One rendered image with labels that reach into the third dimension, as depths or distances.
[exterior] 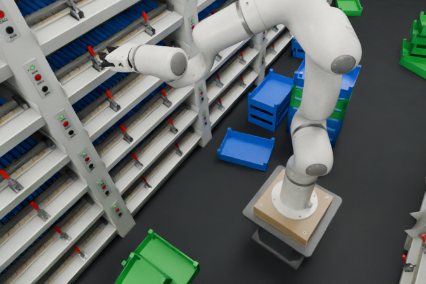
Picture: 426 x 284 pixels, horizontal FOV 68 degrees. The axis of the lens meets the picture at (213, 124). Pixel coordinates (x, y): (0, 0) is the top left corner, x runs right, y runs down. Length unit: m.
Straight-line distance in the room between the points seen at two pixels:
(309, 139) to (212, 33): 0.47
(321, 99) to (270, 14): 0.29
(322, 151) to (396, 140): 1.23
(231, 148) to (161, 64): 1.22
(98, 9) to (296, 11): 0.64
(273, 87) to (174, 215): 1.03
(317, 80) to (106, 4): 0.71
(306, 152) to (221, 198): 0.86
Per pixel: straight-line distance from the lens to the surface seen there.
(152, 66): 0.86
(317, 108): 0.94
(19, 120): 1.11
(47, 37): 1.05
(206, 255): 1.65
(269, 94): 2.08
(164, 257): 1.67
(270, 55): 2.51
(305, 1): 0.76
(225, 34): 0.78
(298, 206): 1.33
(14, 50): 1.00
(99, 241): 1.68
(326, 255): 1.69
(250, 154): 1.94
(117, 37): 1.27
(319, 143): 1.03
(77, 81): 1.17
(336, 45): 0.75
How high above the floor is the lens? 1.53
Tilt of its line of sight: 46 degrees down
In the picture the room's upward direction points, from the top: 6 degrees counter-clockwise
